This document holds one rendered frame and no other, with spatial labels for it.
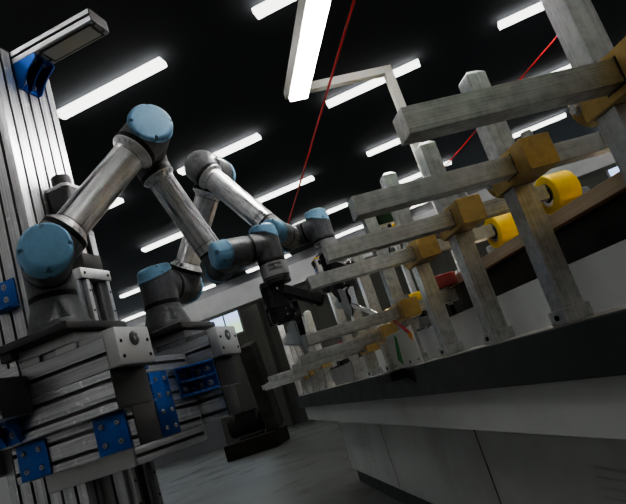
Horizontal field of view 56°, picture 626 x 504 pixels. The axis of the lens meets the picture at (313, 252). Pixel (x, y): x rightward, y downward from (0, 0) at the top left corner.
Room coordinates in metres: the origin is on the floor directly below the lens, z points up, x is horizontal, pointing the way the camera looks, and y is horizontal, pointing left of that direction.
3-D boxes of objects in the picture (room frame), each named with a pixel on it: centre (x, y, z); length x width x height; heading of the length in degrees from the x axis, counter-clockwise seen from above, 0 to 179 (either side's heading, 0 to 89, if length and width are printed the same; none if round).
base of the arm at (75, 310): (1.41, 0.66, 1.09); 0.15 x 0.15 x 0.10
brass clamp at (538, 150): (0.88, -0.34, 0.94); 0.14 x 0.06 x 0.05; 12
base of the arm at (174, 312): (1.89, 0.53, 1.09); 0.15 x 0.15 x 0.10
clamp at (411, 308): (1.62, -0.19, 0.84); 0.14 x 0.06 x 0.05; 12
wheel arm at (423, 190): (0.86, -0.32, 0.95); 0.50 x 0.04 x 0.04; 102
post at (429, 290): (1.39, -0.23, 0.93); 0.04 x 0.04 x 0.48; 12
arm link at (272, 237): (1.53, 0.12, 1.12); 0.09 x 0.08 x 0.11; 117
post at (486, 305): (1.15, -0.29, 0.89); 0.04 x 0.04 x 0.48; 12
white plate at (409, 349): (1.66, -0.15, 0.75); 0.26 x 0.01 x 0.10; 12
